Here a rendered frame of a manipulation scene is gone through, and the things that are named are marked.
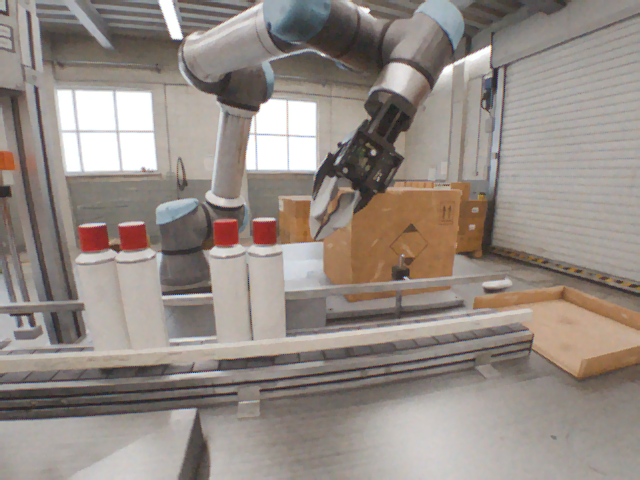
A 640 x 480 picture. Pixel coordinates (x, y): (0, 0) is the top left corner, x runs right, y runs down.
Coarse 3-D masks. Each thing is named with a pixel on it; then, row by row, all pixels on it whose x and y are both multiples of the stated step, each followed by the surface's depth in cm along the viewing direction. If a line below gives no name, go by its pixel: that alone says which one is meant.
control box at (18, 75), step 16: (0, 16) 35; (16, 16) 37; (16, 32) 37; (16, 48) 37; (0, 64) 36; (16, 64) 38; (0, 80) 36; (16, 80) 38; (0, 96) 39; (16, 96) 39
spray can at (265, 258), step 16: (256, 224) 38; (272, 224) 38; (256, 240) 38; (272, 240) 38; (256, 256) 37; (272, 256) 38; (256, 272) 38; (272, 272) 38; (256, 288) 39; (272, 288) 39; (256, 304) 39; (272, 304) 39; (256, 320) 40; (272, 320) 40; (256, 336) 40; (272, 336) 40
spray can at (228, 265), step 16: (224, 224) 37; (224, 240) 37; (224, 256) 36; (240, 256) 38; (224, 272) 37; (240, 272) 38; (224, 288) 37; (240, 288) 38; (224, 304) 38; (240, 304) 39; (224, 320) 38; (240, 320) 39; (224, 336) 39; (240, 336) 40
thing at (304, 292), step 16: (304, 288) 46; (320, 288) 46; (336, 288) 46; (352, 288) 47; (368, 288) 47; (384, 288) 48; (400, 288) 49; (416, 288) 49; (0, 304) 37; (16, 304) 38; (32, 304) 38; (48, 304) 38; (64, 304) 39; (80, 304) 39; (176, 304) 42; (192, 304) 42
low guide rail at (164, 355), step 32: (448, 320) 44; (480, 320) 44; (512, 320) 46; (96, 352) 35; (128, 352) 35; (160, 352) 36; (192, 352) 36; (224, 352) 37; (256, 352) 38; (288, 352) 39
